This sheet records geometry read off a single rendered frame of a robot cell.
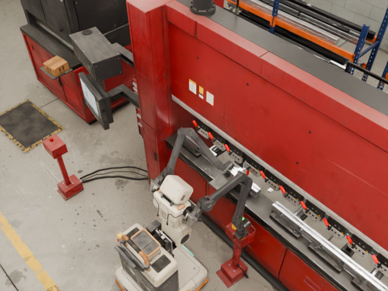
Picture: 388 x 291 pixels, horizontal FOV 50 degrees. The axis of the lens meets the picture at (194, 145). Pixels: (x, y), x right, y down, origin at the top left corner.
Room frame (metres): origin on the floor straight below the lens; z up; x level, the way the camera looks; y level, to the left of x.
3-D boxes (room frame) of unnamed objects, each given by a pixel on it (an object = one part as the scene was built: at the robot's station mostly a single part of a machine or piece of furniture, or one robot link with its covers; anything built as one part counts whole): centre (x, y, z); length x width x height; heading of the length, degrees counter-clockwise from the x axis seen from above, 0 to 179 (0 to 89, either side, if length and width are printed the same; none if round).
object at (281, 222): (1.90, -0.76, 0.89); 0.30 x 0.05 x 0.03; 42
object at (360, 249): (1.51, -1.19, 1.26); 0.15 x 0.09 x 0.17; 42
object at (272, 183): (2.10, -0.65, 1.26); 0.15 x 0.09 x 0.17; 42
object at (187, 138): (2.79, -0.03, 0.92); 0.50 x 0.06 x 0.10; 42
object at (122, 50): (3.15, 0.68, 1.67); 0.40 x 0.24 x 0.07; 42
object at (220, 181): (2.28, -0.29, 1.00); 0.26 x 0.18 x 0.01; 132
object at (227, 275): (1.90, -0.37, 0.06); 0.25 x 0.20 x 0.12; 125
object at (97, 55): (2.97, 0.83, 1.53); 0.51 x 0.25 x 0.85; 33
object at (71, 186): (2.94, 1.44, 0.41); 0.25 x 0.20 x 0.83; 132
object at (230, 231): (1.92, -0.40, 0.75); 0.20 x 0.16 x 0.18; 35
